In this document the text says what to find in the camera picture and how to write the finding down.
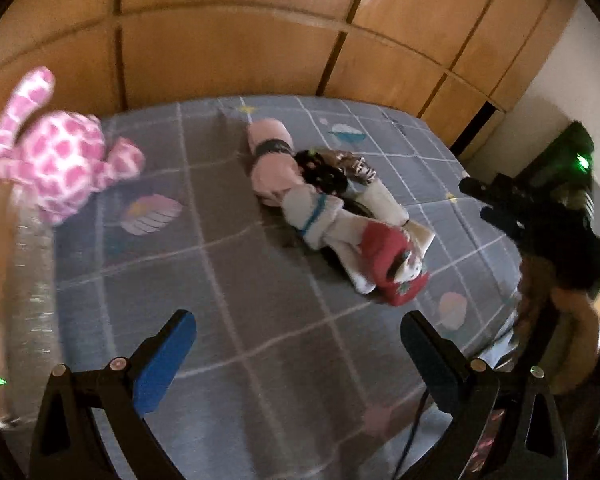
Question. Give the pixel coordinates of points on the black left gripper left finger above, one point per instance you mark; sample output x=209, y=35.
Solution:
x=126, y=390

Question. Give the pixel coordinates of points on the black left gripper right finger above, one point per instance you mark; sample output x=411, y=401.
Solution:
x=471, y=392

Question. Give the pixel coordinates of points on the black sock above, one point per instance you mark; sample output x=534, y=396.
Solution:
x=316, y=171

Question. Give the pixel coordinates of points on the pink sock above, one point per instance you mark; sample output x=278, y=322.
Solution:
x=274, y=171

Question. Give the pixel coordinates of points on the person's right hand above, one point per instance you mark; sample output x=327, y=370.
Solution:
x=576, y=346

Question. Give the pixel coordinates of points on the grey patterned bed sheet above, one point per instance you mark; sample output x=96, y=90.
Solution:
x=293, y=374

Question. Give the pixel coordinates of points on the brown patterned sock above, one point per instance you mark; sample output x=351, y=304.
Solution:
x=353, y=166

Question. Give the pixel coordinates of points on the pink spotted plush giraffe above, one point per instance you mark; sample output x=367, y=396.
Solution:
x=62, y=158

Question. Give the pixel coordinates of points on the wooden headboard wall panel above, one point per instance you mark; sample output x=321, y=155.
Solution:
x=459, y=65

